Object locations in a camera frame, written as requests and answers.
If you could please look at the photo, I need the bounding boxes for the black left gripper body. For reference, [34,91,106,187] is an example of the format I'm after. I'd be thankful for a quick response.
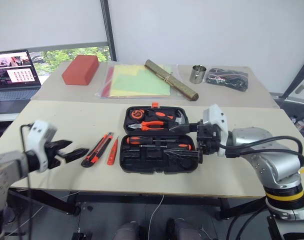
[43,140,62,170]

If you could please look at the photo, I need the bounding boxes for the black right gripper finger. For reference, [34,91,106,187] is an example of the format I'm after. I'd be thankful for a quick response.
[168,122,199,134]
[164,148,200,161]

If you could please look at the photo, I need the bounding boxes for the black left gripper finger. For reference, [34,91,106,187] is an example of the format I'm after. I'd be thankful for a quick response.
[65,147,90,165]
[53,139,74,157]

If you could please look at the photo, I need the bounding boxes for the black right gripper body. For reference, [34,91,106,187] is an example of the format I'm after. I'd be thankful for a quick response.
[195,119,222,164]

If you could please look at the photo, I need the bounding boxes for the black plastic tool case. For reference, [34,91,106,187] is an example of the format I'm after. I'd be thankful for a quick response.
[119,101,200,175]

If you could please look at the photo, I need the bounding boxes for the thin black orange screwdriver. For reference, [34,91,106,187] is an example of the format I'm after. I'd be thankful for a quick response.
[138,142,193,151]

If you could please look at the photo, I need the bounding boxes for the orange black utility knife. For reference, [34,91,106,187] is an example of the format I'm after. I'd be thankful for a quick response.
[80,132,114,169]

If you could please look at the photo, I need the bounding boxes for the orange voltage tester screwdriver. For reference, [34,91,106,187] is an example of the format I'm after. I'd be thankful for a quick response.
[106,135,120,166]

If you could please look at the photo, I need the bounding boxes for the rolled bamboo scroll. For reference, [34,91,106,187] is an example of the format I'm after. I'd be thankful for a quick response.
[144,59,200,102]

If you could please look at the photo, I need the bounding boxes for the orange black tape measure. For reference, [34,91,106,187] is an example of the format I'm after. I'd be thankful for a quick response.
[130,109,146,121]

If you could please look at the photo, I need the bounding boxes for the thick orange black screwdriver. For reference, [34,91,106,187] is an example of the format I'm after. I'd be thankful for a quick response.
[125,136,168,146]

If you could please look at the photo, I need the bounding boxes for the shiny metal cup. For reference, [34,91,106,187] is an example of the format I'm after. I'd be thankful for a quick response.
[189,64,208,84]

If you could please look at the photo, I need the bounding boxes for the clear folder with coloured paper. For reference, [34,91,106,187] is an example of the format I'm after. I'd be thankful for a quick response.
[93,60,186,100]

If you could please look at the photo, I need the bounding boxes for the red brick shaped block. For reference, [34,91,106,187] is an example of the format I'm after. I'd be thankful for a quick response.
[61,54,101,87]

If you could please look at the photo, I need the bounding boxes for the dark grey rounded shape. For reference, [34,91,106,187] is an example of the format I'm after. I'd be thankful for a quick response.
[166,217,203,240]
[112,220,141,240]

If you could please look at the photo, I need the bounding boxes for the small black floor box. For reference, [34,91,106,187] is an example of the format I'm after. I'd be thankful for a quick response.
[71,232,93,240]

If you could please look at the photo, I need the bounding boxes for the open laptop computer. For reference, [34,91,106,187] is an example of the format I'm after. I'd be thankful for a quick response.
[0,49,43,102]

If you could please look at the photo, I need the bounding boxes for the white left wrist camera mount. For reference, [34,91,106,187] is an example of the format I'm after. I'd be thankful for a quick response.
[26,119,58,174]

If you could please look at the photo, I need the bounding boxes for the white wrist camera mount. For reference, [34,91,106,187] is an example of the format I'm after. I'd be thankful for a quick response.
[26,119,58,174]
[202,103,229,158]

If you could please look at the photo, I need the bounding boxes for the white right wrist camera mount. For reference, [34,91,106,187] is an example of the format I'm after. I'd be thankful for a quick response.
[202,103,229,158]

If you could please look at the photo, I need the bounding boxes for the claw hammer orange black handle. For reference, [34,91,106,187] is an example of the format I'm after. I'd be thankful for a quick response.
[144,109,189,127]

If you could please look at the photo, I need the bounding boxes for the orange handled pliers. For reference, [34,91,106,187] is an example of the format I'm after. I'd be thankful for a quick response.
[127,120,166,132]

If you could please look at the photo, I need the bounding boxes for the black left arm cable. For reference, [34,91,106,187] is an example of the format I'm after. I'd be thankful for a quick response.
[19,123,36,240]

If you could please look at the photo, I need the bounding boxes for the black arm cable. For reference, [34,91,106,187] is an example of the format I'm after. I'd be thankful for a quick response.
[218,135,304,166]
[19,123,36,240]

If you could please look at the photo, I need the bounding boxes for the black table frame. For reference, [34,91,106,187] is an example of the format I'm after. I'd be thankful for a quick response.
[7,187,268,221]

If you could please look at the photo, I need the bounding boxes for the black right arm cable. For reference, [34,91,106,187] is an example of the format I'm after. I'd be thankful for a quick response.
[218,135,304,166]

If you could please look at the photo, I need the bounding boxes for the bag of black cables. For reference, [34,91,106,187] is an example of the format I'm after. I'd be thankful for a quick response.
[206,66,250,93]

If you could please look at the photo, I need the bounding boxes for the thin white cable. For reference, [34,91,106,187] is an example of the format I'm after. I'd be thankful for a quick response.
[147,193,166,240]

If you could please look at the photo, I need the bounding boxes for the black window frame post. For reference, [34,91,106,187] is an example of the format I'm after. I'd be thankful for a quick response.
[99,0,117,62]

